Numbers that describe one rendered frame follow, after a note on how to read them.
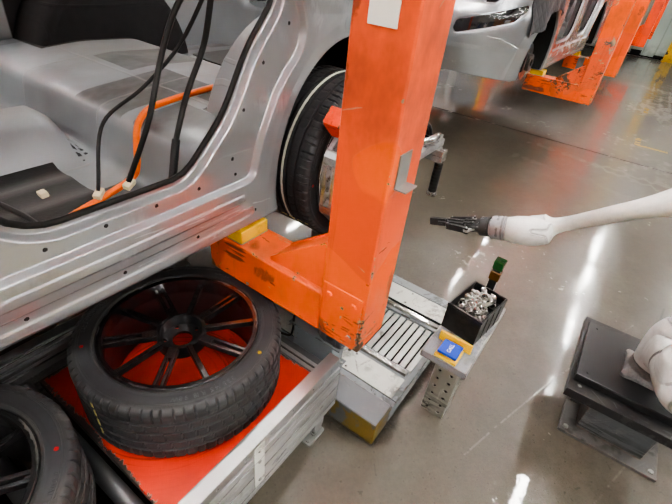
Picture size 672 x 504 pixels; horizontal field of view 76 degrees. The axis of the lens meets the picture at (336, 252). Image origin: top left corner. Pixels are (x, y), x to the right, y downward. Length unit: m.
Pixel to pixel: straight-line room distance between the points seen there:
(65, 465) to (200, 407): 0.33
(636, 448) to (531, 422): 0.39
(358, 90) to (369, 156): 0.15
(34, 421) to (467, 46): 3.74
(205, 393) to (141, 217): 0.52
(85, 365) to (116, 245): 0.42
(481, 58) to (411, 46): 3.18
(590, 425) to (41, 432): 1.95
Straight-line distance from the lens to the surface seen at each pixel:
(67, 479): 1.29
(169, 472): 1.49
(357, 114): 1.04
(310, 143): 1.55
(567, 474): 2.07
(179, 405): 1.32
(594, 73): 5.12
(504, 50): 4.16
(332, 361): 1.54
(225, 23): 3.54
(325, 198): 1.62
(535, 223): 1.68
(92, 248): 1.20
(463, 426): 2.00
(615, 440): 2.22
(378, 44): 0.99
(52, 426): 1.38
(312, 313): 1.43
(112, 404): 1.37
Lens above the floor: 1.57
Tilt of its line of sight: 35 degrees down
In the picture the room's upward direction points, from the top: 7 degrees clockwise
